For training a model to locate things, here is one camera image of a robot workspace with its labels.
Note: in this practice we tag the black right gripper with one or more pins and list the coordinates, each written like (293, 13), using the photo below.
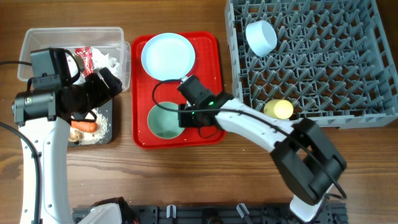
(187, 116)

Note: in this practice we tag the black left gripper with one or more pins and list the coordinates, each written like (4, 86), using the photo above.
(103, 94)

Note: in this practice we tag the orange carrot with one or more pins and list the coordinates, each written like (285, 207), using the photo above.
(84, 126)

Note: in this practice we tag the brown food scrap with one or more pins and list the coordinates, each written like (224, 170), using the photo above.
(75, 136)

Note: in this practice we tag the light green bowl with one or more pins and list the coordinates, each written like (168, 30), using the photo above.
(163, 123)

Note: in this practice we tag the white rice pile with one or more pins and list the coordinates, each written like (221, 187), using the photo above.
(99, 136)

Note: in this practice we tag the white tissue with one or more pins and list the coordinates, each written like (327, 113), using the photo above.
(100, 60)

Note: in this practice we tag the red snack wrapper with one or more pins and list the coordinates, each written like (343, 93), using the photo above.
(85, 53)

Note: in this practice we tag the light blue plate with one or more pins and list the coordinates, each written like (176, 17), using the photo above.
(168, 56)

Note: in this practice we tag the yellow plastic cup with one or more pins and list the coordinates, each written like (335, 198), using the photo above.
(280, 109)

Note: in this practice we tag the light blue bowl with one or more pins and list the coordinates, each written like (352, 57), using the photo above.
(261, 37)

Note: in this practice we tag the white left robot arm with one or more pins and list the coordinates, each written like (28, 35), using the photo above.
(43, 117)

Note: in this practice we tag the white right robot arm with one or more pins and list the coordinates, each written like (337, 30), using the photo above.
(306, 159)

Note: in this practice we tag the clear plastic waste bin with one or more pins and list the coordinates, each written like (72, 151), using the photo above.
(108, 40)

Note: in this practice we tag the grey dishwasher rack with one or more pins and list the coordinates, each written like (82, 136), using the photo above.
(332, 61)

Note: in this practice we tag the black plastic tray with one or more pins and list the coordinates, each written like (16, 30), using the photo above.
(107, 110)

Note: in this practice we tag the red serving tray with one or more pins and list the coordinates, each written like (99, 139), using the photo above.
(206, 68)

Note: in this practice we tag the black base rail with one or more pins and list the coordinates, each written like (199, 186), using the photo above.
(331, 213)

